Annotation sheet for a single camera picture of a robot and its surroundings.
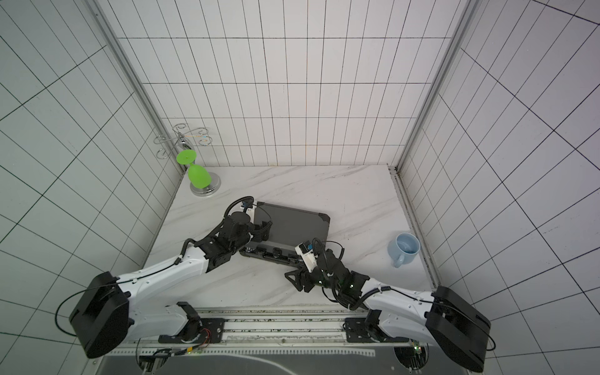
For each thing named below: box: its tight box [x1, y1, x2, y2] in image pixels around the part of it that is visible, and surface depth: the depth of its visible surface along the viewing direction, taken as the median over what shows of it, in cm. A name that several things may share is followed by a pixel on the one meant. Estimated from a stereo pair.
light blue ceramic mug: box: [386, 232, 422, 268], surface depth 88 cm
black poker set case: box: [239, 201, 331, 266], surface depth 82 cm
